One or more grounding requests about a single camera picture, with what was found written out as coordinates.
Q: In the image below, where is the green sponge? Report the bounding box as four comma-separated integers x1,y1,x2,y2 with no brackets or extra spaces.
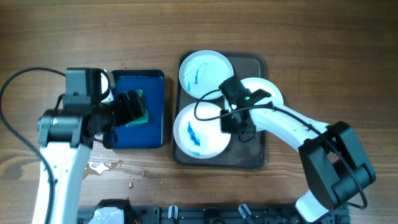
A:
126,90,149,126

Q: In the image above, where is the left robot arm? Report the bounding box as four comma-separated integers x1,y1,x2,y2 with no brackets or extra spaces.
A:
32,90,147,223

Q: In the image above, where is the water spill on table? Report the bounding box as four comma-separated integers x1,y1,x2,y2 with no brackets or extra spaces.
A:
83,159,150,189

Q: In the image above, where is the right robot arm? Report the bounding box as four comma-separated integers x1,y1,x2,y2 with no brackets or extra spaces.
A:
220,103,376,223

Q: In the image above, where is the black tray with blue liquid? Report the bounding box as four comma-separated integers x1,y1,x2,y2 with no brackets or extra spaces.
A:
103,70,165,149

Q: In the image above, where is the small white plate far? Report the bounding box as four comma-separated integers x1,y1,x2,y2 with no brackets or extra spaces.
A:
178,50,234,99

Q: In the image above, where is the dark brown serving tray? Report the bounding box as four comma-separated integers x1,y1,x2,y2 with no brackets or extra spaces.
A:
170,52,268,170

